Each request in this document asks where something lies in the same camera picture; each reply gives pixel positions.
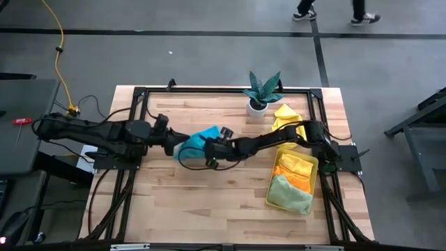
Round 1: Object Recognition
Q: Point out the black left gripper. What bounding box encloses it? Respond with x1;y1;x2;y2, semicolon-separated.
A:
149;113;191;157

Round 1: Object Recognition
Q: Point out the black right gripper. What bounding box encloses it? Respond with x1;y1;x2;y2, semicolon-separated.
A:
198;126;247;171

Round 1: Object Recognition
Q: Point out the teal microfiber towel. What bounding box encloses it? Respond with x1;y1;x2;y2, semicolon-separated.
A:
173;125;223;164

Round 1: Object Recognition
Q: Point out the yellow microfiber towel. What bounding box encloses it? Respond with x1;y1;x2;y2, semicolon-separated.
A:
278;153;314;178
270;103;308;150

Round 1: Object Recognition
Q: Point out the light green microfiber towel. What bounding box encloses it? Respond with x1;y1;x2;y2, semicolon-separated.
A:
267;174;314;215

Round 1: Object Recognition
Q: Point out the orange microfiber towel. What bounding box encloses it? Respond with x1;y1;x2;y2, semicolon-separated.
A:
272;165;312;195

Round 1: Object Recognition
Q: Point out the yellow translucent plastic bin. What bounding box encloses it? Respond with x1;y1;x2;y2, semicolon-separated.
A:
265;148;320;216

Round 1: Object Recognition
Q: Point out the white plant pot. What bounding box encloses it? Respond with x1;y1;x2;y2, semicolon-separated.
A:
246;98;269;119

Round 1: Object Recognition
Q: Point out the green snake plant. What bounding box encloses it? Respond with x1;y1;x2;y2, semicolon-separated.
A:
243;70;285;105

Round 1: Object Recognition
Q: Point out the white box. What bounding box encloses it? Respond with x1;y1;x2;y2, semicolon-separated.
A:
76;144;97;174

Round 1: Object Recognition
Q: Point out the grey side table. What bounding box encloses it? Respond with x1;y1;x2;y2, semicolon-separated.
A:
0;78;61;176

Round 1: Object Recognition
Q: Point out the grey metal stand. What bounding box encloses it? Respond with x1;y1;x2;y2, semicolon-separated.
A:
383;86;446;205

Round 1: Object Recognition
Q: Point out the black aluminium frame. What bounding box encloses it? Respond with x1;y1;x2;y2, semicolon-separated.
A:
78;78;376;250

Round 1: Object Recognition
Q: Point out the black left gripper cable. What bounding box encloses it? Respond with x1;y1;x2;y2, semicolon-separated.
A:
93;96;160;126

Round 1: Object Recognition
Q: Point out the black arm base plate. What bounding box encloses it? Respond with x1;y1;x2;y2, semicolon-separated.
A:
312;144;363;174
85;142;144;172

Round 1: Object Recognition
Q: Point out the silver bracket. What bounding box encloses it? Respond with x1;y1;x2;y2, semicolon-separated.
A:
305;245;344;251
110;243;151;251

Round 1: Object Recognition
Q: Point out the yellow extension cord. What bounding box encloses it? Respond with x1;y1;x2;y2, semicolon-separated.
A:
40;0;80;116

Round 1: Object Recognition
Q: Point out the red-handled hex key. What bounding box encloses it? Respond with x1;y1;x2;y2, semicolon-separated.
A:
10;117;34;146

